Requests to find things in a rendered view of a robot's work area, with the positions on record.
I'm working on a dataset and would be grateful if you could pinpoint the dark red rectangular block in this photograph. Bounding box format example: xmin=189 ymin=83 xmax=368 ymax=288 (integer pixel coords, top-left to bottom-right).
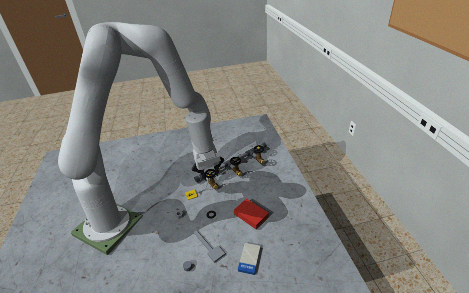
xmin=234 ymin=199 xmax=269 ymax=229

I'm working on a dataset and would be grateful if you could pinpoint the grey cylinder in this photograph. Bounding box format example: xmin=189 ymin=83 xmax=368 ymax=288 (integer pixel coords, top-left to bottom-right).
xmin=183 ymin=261 xmax=192 ymax=271

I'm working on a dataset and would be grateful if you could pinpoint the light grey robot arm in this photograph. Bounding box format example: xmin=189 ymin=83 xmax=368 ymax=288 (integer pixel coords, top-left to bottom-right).
xmin=58 ymin=22 xmax=221 ymax=242

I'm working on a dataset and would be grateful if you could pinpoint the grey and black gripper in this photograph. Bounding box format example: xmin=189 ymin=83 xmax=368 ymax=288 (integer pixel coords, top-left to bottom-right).
xmin=192 ymin=144 xmax=224 ymax=180

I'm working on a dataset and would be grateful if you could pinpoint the yellow tag on silver chain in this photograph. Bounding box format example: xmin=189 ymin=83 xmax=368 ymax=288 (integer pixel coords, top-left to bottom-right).
xmin=186 ymin=189 xmax=197 ymax=200

